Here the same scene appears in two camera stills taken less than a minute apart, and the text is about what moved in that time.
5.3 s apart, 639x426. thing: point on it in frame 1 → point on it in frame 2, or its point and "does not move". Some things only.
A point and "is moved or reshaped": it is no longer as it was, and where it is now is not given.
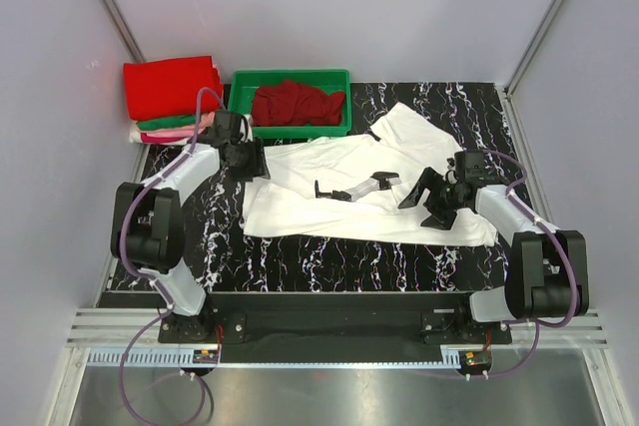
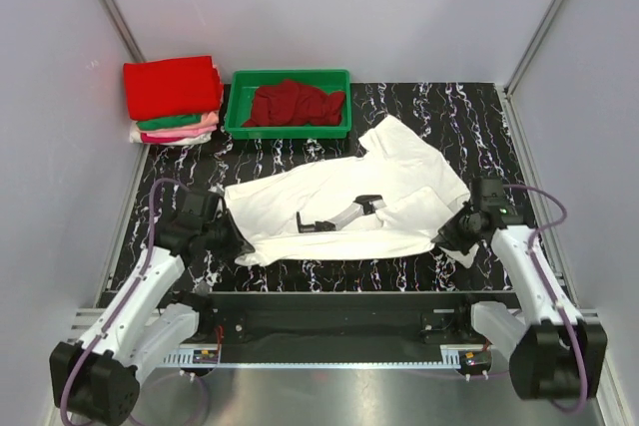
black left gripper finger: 256,165 → 240,244
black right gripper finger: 429,180 → 452,234
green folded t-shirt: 166,122 does not move
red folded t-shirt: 170,86 does not move
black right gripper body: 444,196 → 467,213
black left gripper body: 238,168 → 219,237
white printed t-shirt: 283,204 is moved or reshaped
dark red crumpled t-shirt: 292,104 does not move
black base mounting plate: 335,327 does not move
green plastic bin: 242,93 does not move
